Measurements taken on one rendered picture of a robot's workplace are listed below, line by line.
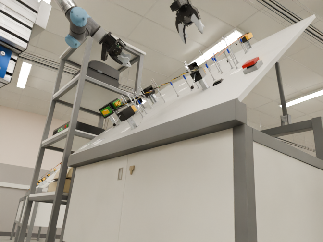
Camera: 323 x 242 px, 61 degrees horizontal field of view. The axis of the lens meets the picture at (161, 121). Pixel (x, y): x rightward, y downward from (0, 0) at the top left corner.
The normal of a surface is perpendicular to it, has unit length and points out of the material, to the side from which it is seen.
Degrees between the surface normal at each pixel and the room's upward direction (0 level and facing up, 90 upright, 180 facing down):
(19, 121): 90
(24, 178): 90
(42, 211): 90
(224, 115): 90
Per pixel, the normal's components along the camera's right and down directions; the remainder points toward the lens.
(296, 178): 0.64, -0.23
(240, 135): -0.76, -0.29
